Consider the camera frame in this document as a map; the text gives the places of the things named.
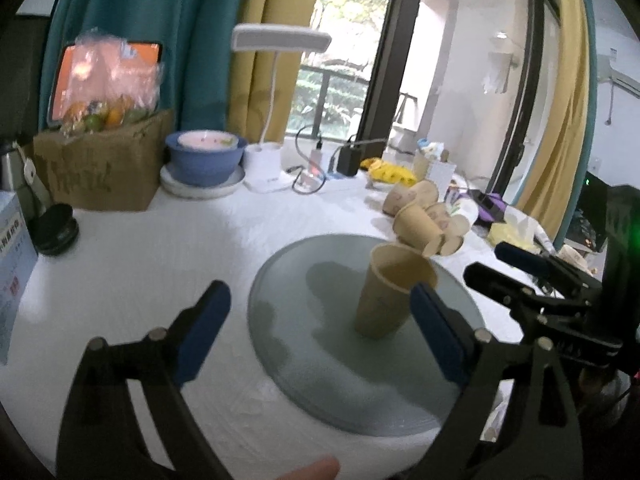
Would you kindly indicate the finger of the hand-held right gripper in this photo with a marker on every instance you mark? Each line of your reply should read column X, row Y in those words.
column 525, row 259
column 495, row 282

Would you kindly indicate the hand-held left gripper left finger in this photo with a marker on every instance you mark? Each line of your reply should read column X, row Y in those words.
column 202, row 330

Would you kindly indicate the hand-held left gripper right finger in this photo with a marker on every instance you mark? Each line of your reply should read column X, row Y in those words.
column 440, row 332

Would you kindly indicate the brown paper cup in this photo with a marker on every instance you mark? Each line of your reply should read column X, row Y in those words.
column 405, row 199
column 442, row 217
column 452, row 244
column 380, row 305
column 417, row 227

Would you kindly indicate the person's left hand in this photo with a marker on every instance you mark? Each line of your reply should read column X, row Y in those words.
column 310, row 471

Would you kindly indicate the yellow tissue pack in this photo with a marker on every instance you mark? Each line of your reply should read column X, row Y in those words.
column 510, row 235

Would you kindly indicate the purple pouch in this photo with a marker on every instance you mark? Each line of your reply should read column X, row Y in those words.
column 492, row 207

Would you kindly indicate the round glass plate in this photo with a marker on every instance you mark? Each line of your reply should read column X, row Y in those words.
column 310, row 330

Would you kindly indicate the white paper box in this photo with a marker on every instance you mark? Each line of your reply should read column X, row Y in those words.
column 441, row 172

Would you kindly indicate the white plate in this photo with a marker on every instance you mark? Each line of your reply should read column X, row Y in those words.
column 172, row 185

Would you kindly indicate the yellow curtain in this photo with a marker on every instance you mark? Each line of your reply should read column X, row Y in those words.
column 565, row 110
column 255, row 90

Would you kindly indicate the bananas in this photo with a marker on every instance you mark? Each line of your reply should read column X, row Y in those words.
column 387, row 171

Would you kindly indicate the blue bowl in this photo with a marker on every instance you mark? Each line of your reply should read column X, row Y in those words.
column 205, row 165

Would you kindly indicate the white desk lamp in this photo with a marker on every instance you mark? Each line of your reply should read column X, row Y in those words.
column 270, row 167

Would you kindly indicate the black round lid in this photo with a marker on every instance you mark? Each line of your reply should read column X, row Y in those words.
column 57, row 227

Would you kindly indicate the white power strip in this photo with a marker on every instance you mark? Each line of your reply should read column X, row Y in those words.
column 340, row 184

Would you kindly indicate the cardboard box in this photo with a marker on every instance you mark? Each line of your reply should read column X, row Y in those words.
column 105, row 170

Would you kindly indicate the pink bowl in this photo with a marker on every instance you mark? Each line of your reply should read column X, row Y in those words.
column 205, row 141

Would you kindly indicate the black power adapter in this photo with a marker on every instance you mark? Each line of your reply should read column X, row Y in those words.
column 351, row 159

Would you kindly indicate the blue and white carton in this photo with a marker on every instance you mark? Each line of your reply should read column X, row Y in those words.
column 15, row 270

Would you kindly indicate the white plug charger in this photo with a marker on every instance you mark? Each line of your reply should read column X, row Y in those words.
column 316, row 160

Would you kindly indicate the white air conditioner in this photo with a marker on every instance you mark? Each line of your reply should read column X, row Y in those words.
column 622, row 77

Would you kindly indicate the steel thermos flask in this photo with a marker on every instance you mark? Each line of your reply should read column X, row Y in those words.
column 12, row 170

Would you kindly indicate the plastic bag of fruit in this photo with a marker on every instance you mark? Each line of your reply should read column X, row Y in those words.
column 115, row 85

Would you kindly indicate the teal curtain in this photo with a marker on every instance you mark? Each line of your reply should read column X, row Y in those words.
column 150, row 5

